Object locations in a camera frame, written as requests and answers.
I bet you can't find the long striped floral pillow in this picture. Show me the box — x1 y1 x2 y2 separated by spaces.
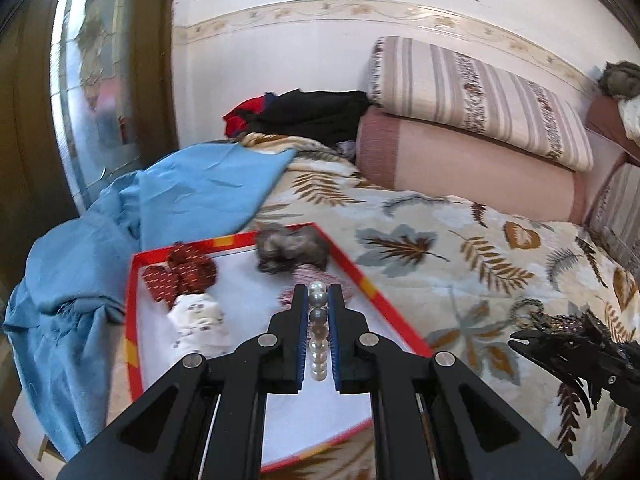
367 36 595 173

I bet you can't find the grey fur item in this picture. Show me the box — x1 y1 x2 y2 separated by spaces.
597 60 640 101

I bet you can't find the white cloth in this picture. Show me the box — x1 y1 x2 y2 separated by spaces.
617 95 640 148

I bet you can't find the black beaded claw clip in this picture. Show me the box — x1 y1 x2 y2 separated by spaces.
507 297 640 418

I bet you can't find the leaf print fleece blanket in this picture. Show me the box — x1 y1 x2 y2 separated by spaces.
240 132 640 480

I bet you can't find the red patterned bow scrunchie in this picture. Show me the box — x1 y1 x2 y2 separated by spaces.
141 241 219 303

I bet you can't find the pink quilted bolster cushion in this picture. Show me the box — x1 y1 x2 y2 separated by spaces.
355 107 588 223

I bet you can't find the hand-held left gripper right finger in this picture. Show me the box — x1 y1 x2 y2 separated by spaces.
327 283 583 480

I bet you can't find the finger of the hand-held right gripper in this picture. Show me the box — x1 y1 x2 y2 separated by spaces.
597 341 640 411

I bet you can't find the brown cushion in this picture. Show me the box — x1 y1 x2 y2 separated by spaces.
585 95 640 163

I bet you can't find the blue cloth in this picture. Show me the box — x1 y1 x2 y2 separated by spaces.
2 142 298 461

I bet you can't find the short striped floral pillow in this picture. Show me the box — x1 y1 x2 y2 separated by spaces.
585 162 640 276

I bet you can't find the frosted glass door panel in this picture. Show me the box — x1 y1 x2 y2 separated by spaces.
50 0 146 206

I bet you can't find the red box with white lining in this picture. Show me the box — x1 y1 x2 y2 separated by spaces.
125 222 433 476

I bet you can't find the pearl hair clip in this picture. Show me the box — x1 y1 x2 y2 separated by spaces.
306 280 330 383

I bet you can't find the red garment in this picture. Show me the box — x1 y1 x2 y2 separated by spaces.
222 96 266 138

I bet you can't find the grey furry scrunchie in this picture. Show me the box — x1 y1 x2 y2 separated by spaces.
255 224 331 276

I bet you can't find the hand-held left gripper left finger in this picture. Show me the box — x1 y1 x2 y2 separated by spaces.
56 284 308 480

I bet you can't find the wooden door frame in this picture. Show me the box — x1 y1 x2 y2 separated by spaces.
0 0 181 321

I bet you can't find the white floral scrunchie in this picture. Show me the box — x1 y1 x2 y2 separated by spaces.
166 292 233 356

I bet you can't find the black clothes pile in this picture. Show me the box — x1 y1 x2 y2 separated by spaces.
240 89 371 153

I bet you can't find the pink striped scrunchie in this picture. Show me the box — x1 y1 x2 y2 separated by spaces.
277 266 353 311

